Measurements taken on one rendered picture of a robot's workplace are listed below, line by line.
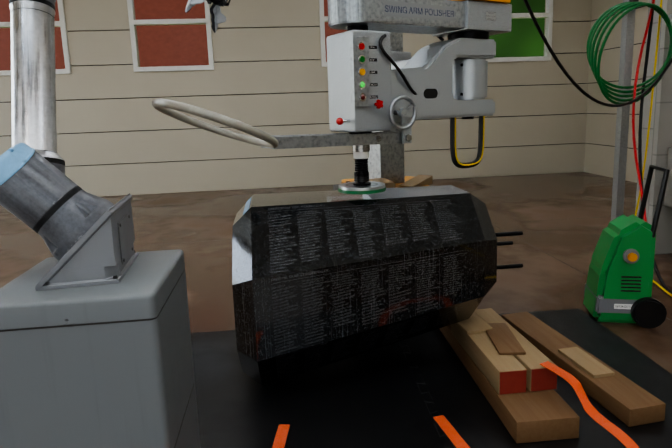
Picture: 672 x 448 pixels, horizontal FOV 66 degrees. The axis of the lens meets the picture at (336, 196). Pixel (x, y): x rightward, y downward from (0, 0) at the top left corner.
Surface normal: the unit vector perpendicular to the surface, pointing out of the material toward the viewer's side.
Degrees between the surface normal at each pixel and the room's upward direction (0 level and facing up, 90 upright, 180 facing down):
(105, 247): 90
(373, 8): 90
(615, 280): 90
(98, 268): 90
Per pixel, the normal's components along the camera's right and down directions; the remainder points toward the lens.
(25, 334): 0.11, 0.16
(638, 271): -0.18, 0.18
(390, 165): 0.56, 0.12
